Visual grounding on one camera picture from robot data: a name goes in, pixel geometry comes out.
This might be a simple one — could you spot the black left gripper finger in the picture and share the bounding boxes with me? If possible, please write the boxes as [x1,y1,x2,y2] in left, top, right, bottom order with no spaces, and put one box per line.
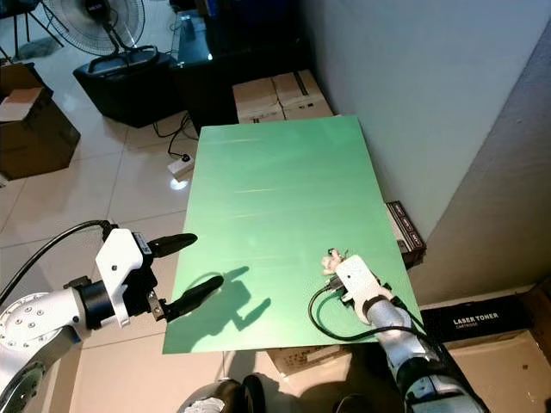
[162,276,224,322]
[148,233,197,256]

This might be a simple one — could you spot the keys with beige keychain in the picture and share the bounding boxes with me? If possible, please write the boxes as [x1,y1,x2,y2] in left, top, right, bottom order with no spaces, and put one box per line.
[319,248,348,276]

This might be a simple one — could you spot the flat beige cardboard box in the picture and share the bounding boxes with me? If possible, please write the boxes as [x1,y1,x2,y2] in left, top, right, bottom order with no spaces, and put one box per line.
[266,344,338,376]

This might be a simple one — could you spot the white power strip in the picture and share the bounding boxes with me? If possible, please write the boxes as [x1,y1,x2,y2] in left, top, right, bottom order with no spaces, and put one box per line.
[168,152,196,181]

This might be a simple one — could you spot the black patterned carton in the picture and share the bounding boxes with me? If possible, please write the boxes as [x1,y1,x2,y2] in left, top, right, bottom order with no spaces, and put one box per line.
[385,200,428,268]

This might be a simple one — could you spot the black robot left foot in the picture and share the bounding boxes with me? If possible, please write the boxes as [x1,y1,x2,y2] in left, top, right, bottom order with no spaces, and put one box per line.
[176,375,269,413]

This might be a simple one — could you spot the black robot foot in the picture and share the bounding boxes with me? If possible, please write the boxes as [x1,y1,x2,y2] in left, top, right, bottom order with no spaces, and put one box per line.
[331,394,377,413]
[176,375,269,413]

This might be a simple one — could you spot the black robot right foot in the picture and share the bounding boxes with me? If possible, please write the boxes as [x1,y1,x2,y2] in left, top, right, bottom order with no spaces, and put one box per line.
[331,394,377,413]

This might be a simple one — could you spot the black laser toner box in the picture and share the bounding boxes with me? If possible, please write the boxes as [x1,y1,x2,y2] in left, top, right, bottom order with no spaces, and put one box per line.
[419,293,534,348]

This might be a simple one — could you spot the open brown cardboard box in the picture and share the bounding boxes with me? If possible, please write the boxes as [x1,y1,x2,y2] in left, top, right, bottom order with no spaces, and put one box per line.
[0,62,82,181]

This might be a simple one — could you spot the beige taped cardboard box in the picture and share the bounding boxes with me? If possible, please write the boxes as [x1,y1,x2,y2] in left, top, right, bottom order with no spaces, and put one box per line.
[232,70,335,125]

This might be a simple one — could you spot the black desk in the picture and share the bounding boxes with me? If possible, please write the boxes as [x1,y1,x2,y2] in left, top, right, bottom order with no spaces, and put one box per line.
[170,0,313,137]

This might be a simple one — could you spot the black standing fan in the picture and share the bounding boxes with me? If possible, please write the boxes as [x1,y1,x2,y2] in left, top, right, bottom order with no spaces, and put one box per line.
[42,0,146,58]

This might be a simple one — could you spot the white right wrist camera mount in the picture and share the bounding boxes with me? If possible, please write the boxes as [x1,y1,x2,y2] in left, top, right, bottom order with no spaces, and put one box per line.
[333,255,393,312]

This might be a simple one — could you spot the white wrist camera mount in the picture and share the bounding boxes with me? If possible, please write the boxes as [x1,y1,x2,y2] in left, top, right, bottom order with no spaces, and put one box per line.
[95,228,153,325]
[333,255,393,312]

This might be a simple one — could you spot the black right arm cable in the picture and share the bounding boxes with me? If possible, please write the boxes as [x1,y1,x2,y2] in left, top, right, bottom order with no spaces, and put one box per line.
[307,284,424,344]

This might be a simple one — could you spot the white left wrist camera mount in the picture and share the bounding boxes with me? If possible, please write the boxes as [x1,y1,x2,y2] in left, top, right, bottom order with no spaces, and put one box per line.
[95,228,153,325]

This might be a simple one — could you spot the black power strip cable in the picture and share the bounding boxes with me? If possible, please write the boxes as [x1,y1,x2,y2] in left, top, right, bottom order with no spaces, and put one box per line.
[152,110,197,163]

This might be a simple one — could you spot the black portable speaker with handle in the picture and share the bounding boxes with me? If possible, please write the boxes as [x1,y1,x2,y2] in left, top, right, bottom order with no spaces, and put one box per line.
[72,46,183,129]

